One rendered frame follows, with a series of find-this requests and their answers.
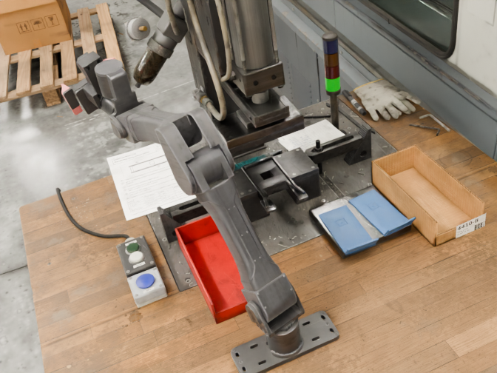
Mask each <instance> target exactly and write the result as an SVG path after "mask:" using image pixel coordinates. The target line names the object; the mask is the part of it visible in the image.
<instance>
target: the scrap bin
mask: <svg viewBox="0 0 497 373"><path fill-rule="evenodd" d="M175 232H176V235H177V239H178V243H179V245H180V248H181V250H182V252H183V255H184V257H185V259H186V261H187V263H188V265H189V268H190V269H191V271H192V274H193V275H194V277H195V280H196V282H197V284H198V286H199V288H200V290H201V292H202V295H203V297H204V299H205V301H206V303H207V305H208V308H209V310H210V312H211V314H212V316H213V318H214V321H215V323H216V324H219V323H222V322H223V321H225V320H228V319H230V318H233V317H236V316H238V315H241V314H242V313H245V312H246V308H245V306H246V305H247V303H248V302H247V301H246V299H245V297H244V295H243V293H242V291H241V290H242V289H244V287H243V285H242V283H241V281H240V274H239V272H238V268H237V265H236V263H235V261H234V258H233V257H232V255H231V253H230V251H229V248H228V247H227V245H226V242H225V241H224V240H223V237H222V235H221V234H220V231H219V229H218V228H217V226H216V224H215V222H214V221H213V219H212V217H211V216H210V215H208V216H206V217H204V218H201V219H198V220H196V221H192V222H191V223H188V224H185V225H182V226H179V227H177V228H175Z"/></svg>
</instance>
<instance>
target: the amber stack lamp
mask: <svg viewBox="0 0 497 373"><path fill-rule="evenodd" d="M323 58H324V65H325V66H326V67H335V66H337V65H338V64H339V51H338V52H337V53H334V54H325V53H323Z"/></svg>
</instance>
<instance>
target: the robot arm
mask: <svg viewBox="0 0 497 373"><path fill-rule="evenodd" d="M76 64H77V65H78V67H79V69H80V70H81V72H82V73H83V74H84V75H85V77H86V78H84V79H83V80H81V81H79V82H78V83H77V84H75V85H74V86H72V87H71V88H69V87H68V86H66V85H64V84H61V86H62V91H61V93H62V95H63V97H64V98H65V100H66V102H67V103H68V104H69V106H70V108H71V110H72V111H73V113H74V114H75V115H77V114H79V113H80V112H82V111H83V110H84V112H85V113H87V114H88V115H89V114H91V113H92V112H94V111H96V110H97V109H102V110H103V111H104V112H105V113H106V114H108V115H109V119H110V123H111V125H112V129H113V132H114V134H115V135H116V136H117V137H118V138H119V139H122V138H125V139H126V140H127V141H128V142H131V143H133V144H136V143H138V142H140V141H151V142H154V143H156V144H160V145H161V147H162V149H163V152H164V154H165V156H166V160H167V161H168V163H169V166H170V169H171V171H172V174H173V175H174V178H175V180H176V182H177V184H178V186H179V187H180V188H181V189H182V191H183V192H184V193H185V194H187V195H188V196H190V195H195V196H196V198H197V199H198V201H199V203H201V204H202V205H203V207H204V208H205V209H206V211H207V212H208V213H209V214H210V215H211V217H212V219H213V221H214V222H215V224H216V226H217V228H218V229H219V231H220V234H221V235H222V237H223V240H224V241H225V242H226V245H227V247H228V248H229V251H230V253H231V255H232V257H233V258H234V261H235V263H236V265H237V268H238V272H239V274H240V281H241V283H242V285H243V287H244V289H242V290H241V291H242V293H243V295H244V297H245V299H246V301H247V302H248V303H247V305H246V306H245V308H246V311H247V313H248V316H249V317H250V319H251V321H252V322H254V323H256V325H257V326H258V327H259V328H260V329H261V330H262V331H263V332H264V333H265V335H262V336H260V337H257V338H255V339H253V340H250V341H249V342H246V343H244V344H241V345H239V346H236V347H234V348H233V349H232V350H231V357H232V359H233V361H234V363H235V365H236V367H237V370H238V371H239V373H265V372H267V371H269V370H272V369H274V368H276V367H278V366H281V365H283V364H285V363H287V362H289V361H292V360H294V359H296V358H298V357H301V356H303V355H305V354H308V353H309V352H312V351H314V350H316V349H319V348H321V347H323V346H326V345H328V344H329V343H333V342H334V341H336V340H338V339H339V332H338V330H337V328H336V327H335V325H334V324H333V323H332V321H331V319H330V318H329V316H328V315H327V314H326V313H325V312H324V311H318V312H315V313H313V314H311V315H309V316H306V317H304V318H301V319H299V320H298V317H300V316H301V315H303V314H304V313H305V310H304V308H303V306H302V304H301V302H300V299H299V298H298V296H297V293H296V291H295V289H294V287H293V286H292V284H291V282H290V281H289V280H288V278H287V276H286V274H285V273H283V272H281V270H280V268H279V266H278V265H277V264H276V263H275V262H274V261H273V260H272V258H271V257H270V255H269V254H268V253H267V251H266V250H265V248H264V246H263V245H262V243H261V241H260V239H259V237H258V235H257V233H256V232H255V230H254V227H253V226H252V224H251V221H250V220H249V217H248V216H247V214H246V211H245V210H244V208H243V205H242V203H241V200H240V197H239V195H238V191H237V185H236V183H235V181H234V179H233V177H232V176H234V173H233V171H234V168H235V165H234V159H233V157H232V155H231V153H230V151H229V149H228V147H227V146H226V144H225V143H224V141H223V139H222V138H221V136H220V134H219V132H218V131H217V129H216V127H215V125H214V124H213V122H212V120H211V119H210V117H209V115H208V114H207V112H206V111H205V110H204V109H203V108H202V107H198V108H197V109H195V110H192V111H191V112H184V113H179V114H177V113H171V112H165V111H161V110H159V109H158V108H157V107H154V105H153V104H150V103H146V102H145V101H144V100H141V101H138V99H137V96H136V93H135V91H134V90H131V87H130V83H129V79H128V75H127V73H126V71H125V70H124V66H123V64H122V62H121V61H119V60H117V59H115V58H108V59H104V60H102V58H101V57H100V56H99V55H98V54H97V53H96V52H94V51H92V52H91V53H88V52H86V53H85V54H83V55H82V56H80V57H78V59H77V61H76ZM77 99H78V100H79V101H80V103H81V105H82V108H83V109H81V106H80V104H79V103H78V100H77ZM201 132H202V133H203V136H204V138H205V141H206V144H207V145H206V146H205V147H203V148H201V149H199V150H197V151H195V152H193V153H192V152H191V151H190V149H189V147H191V146H193V145H195V144H197V143H198V142H200V141H201V140H202V137H203V136H202V133H201ZM215 181H216V182H215ZM214 182H215V183H214ZM212 183H213V184H212ZM209 184H211V185H210V186H209ZM323 319H324V320H323ZM332 332H333V333H332ZM237 356H239V357H237ZM243 370H246V371H245V372H244V371H243Z"/></svg>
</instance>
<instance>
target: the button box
mask: <svg viewBox="0 0 497 373"><path fill-rule="evenodd" d="M55 190H56V192H57V195H58V199H59V201H60V203H61V205H62V208H63V210H64V212H65V213H66V215H67V217H68V218H69V219H70V221H71V222H72V223H73V224H74V225H75V226H76V227H77V228H78V229H80V230H81V231H83V232H85V233H88V234H91V235H94V236H97V237H100V238H126V241H125V242H123V243H120V244H118V245H117V246H116V248H117V250H118V254H119V256H120V259H121V263H122V265H123V268H124V271H125V274H126V277H127V278H129V277H132V276H133V275H136V274H139V273H142V272H145V271H146V270H149V269H152V268H154V267H157V266H156V263H155V260H154V258H153V256H152V253H151V251H150V249H149V246H148V243H147V242H146V239H145V236H144V235H142V236H140V237H137V238H131V237H129V236H128V235H126V234H113V235H105V234H101V233H97V232H93V231H91V230H88V229H85V228H83V227H82V226H80V225H79V224H78V223H77V222H76V221H75V220H74V219H73V218H72V216H71V215H70V213H69V212H68V210H67V208H66V206H65V203H64V201H63V198H62V197H61V193H60V191H61V190H60V189H59V188H58V187H56V189H55ZM130 243H138V245H139V247H140V248H139V250H138V251H137V252H141V253H142V254H143V258H142V259H141V260H140V261H138V262H131V260H130V259H129V256H130V255H131V253H128V252H127V250H126V247H127V246H128V245H129V244H130Z"/></svg>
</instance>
